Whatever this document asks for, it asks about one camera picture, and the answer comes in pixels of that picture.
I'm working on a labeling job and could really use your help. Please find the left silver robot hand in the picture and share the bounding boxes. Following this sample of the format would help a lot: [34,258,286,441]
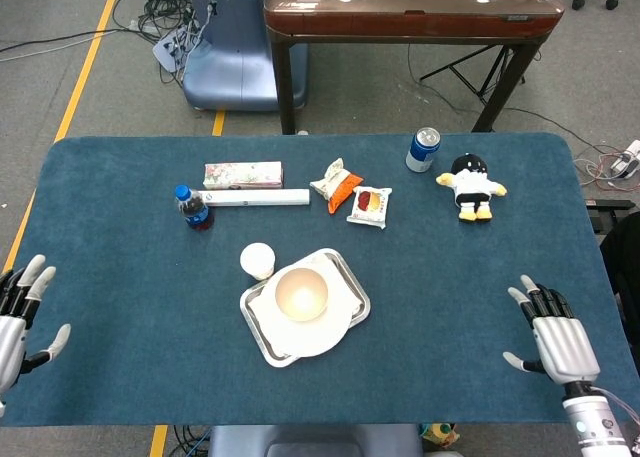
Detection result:
[0,254,72,404]

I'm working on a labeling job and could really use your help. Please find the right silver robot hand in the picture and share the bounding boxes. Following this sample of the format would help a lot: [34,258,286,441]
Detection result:
[502,274,601,386]

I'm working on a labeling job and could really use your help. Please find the white printed paper cup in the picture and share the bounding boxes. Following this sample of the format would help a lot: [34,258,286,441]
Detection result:
[239,242,277,281]

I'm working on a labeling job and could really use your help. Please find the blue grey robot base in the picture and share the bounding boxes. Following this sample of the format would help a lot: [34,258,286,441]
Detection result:
[182,0,309,112]

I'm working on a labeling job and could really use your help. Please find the stainless steel tray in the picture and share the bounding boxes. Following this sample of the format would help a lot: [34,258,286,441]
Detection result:
[239,247,372,369]

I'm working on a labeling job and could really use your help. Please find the black bulky object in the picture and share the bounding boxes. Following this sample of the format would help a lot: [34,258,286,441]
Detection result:
[584,199,640,328]

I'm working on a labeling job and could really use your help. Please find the blue felt table cloth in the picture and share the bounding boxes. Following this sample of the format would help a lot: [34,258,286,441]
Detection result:
[0,131,631,428]

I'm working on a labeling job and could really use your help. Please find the yellow green toy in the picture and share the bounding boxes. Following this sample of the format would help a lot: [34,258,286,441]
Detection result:
[419,423,461,451]

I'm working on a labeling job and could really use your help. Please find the penguin plush toy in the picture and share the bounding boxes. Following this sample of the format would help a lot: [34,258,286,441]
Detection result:
[435,152,508,224]

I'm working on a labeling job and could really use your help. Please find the cola bottle blue cap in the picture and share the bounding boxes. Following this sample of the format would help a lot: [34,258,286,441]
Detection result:
[173,184,216,233]

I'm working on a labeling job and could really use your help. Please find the white snack packet red fruit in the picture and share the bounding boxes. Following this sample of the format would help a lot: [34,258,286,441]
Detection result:
[346,185,394,230]

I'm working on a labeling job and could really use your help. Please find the blue and white soda can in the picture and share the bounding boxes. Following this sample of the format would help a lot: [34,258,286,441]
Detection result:
[405,127,442,174]

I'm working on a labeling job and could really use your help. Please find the white round plate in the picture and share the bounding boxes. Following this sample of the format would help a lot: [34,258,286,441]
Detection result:
[257,256,357,358]

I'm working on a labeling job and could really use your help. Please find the beige bowl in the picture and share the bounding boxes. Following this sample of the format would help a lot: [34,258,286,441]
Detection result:
[274,267,330,323]

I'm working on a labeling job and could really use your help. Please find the blue grey robot torso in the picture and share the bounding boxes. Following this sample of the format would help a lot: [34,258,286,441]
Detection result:
[207,424,424,457]

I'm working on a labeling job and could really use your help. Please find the orange snack packet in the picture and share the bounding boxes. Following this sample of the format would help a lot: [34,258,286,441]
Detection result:
[309,157,365,215]

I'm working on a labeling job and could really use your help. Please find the floral tissue box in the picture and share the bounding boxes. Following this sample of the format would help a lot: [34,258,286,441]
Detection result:
[202,161,285,191]

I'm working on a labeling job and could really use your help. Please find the long white box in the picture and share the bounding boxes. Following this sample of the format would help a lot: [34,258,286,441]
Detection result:
[202,188,311,208]

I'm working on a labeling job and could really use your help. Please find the white power strip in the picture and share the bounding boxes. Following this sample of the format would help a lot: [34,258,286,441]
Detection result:
[152,26,194,73]

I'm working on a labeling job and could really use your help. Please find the brown mahjong table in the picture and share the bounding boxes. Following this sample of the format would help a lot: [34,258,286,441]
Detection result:
[263,0,566,136]

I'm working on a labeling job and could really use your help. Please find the red and white cables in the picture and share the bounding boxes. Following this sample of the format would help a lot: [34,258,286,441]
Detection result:
[572,144,640,194]

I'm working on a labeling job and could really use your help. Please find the tangled black floor cables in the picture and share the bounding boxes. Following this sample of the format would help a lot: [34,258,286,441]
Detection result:
[112,0,211,86]

